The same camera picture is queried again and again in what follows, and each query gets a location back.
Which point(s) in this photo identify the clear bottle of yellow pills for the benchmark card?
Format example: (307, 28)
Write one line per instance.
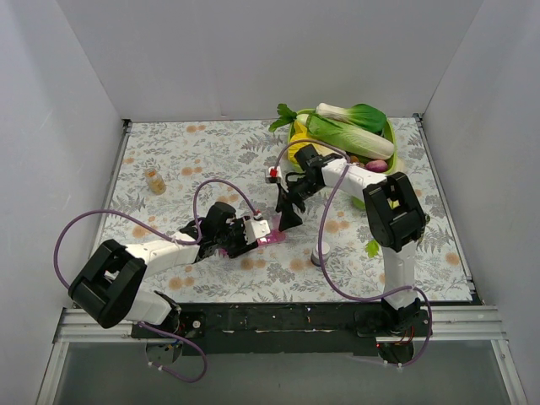
(155, 182)

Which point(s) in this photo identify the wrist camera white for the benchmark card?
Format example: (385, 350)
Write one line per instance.
(256, 229)
(273, 175)

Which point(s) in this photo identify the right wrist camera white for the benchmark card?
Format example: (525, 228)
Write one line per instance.
(273, 175)

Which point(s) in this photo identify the bok choy toy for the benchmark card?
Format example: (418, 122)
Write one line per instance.
(361, 115)

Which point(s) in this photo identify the black front table rail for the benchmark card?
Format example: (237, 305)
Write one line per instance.
(294, 328)

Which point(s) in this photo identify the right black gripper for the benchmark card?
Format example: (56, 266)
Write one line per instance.
(294, 196)

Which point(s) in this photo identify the yellow napa cabbage toy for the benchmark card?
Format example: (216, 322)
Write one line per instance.
(300, 140)

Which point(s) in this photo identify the pink weekly pill organizer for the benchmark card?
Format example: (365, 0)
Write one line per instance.
(274, 237)

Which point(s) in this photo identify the white bottle blue label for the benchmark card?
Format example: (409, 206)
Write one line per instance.
(320, 254)

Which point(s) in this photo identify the celery stalk toy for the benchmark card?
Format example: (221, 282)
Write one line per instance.
(372, 249)

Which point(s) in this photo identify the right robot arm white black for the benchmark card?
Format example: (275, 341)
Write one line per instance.
(395, 217)

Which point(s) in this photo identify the round green cabbage toy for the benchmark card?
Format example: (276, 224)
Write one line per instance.
(359, 204)

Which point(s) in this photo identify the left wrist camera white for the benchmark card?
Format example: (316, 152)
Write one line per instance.
(256, 229)

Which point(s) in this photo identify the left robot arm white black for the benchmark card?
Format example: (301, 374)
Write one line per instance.
(108, 287)

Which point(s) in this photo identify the floral table mat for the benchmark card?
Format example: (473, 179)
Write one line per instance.
(206, 162)

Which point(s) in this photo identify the green napa cabbage toy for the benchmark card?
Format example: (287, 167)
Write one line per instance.
(349, 137)

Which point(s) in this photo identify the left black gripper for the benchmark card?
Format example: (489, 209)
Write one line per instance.
(245, 241)

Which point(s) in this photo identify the purple onion toy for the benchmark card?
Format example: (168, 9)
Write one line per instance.
(377, 166)

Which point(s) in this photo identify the leafy green herb toy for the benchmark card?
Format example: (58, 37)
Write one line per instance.
(286, 116)

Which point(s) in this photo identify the green plastic tray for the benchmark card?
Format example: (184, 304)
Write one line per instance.
(394, 163)

